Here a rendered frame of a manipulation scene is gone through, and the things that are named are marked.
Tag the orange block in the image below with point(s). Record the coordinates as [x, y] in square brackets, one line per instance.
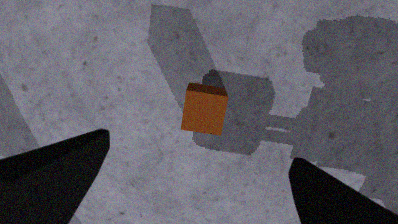
[204, 109]

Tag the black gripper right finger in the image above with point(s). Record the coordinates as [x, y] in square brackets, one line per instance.
[322, 199]

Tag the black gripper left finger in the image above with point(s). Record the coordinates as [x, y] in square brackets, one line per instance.
[47, 185]

